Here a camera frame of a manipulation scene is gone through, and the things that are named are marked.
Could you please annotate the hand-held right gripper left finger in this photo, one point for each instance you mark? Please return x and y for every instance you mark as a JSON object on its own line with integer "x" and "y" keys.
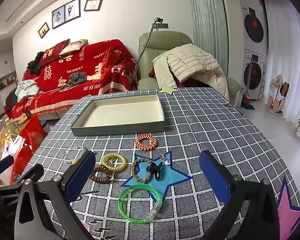
{"x": 80, "y": 175}

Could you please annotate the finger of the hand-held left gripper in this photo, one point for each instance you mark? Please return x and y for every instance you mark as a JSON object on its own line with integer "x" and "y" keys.
{"x": 31, "y": 172}
{"x": 4, "y": 163}

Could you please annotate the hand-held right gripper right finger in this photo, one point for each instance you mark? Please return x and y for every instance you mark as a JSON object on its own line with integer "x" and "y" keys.
{"x": 215, "y": 177}

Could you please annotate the green translucent bangle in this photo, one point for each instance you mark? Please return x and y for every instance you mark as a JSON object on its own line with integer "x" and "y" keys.
{"x": 122, "y": 205}

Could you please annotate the black hair claw clip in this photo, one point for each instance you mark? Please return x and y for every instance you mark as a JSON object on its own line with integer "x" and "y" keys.
{"x": 156, "y": 171}

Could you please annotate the grey tray with cream lining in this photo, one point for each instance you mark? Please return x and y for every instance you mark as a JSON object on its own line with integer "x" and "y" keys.
{"x": 120, "y": 115}

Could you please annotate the red gift bag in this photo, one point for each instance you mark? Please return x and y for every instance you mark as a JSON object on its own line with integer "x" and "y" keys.
{"x": 33, "y": 136}

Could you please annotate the blue star patch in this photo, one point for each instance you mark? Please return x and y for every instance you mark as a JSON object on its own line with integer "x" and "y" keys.
{"x": 170, "y": 177}

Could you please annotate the grey checkered tablecloth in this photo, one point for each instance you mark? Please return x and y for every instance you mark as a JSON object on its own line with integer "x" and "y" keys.
{"x": 210, "y": 130}

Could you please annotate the light patterned clothes pile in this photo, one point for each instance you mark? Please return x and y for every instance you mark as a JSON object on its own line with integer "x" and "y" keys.
{"x": 27, "y": 90}

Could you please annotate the pink star patch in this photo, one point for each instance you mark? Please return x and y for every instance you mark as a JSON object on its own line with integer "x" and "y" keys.
{"x": 288, "y": 212}

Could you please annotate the red broom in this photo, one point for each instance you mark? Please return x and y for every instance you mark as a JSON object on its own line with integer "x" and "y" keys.
{"x": 246, "y": 100}

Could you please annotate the grey crumpled garment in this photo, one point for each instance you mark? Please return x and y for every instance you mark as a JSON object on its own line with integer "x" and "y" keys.
{"x": 76, "y": 78}

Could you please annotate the yellow-green star patch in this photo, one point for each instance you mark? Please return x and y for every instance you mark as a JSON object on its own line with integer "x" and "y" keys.
{"x": 168, "y": 90}

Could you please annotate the slipper rack with slippers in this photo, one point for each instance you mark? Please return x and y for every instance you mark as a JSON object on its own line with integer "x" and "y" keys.
{"x": 277, "y": 97}

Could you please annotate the black crumpled garment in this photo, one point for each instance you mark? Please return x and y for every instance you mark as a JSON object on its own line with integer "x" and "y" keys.
{"x": 35, "y": 62}

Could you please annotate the white washing machine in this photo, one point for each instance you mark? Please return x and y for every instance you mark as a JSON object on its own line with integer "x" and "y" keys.
{"x": 255, "y": 76}

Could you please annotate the red printed sofa blanket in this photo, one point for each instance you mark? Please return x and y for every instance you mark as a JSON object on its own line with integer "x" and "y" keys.
{"x": 90, "y": 62}

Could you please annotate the red printed cushion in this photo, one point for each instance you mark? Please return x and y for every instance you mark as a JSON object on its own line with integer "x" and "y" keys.
{"x": 52, "y": 53}

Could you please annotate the cream quilted down jacket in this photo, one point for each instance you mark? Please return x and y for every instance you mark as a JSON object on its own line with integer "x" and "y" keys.
{"x": 190, "y": 60}

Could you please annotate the figure print pillow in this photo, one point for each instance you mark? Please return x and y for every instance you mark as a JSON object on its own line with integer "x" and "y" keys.
{"x": 73, "y": 47}

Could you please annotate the small black framed photo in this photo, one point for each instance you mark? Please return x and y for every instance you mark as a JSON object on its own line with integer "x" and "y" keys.
{"x": 43, "y": 30}

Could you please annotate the white sheer curtain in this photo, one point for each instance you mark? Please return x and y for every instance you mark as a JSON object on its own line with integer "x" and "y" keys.
{"x": 287, "y": 55}

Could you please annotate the green armchair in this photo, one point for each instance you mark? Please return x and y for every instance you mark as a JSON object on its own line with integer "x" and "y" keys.
{"x": 170, "y": 40}

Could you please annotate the white stacked dryer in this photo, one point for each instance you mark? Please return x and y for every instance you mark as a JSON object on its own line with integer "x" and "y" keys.
{"x": 253, "y": 27}

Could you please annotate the large black framed photo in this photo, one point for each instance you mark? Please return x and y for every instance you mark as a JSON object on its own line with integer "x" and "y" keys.
{"x": 58, "y": 17}
{"x": 72, "y": 9}

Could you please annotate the black framed certificate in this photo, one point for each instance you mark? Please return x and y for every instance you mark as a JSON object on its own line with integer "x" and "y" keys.
{"x": 92, "y": 5}

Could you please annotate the landscape wall picture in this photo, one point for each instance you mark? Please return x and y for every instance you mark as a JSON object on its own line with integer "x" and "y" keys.
{"x": 7, "y": 81}

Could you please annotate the gooseneck camera stand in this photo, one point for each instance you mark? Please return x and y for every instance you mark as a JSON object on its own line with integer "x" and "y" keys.
{"x": 143, "y": 47}

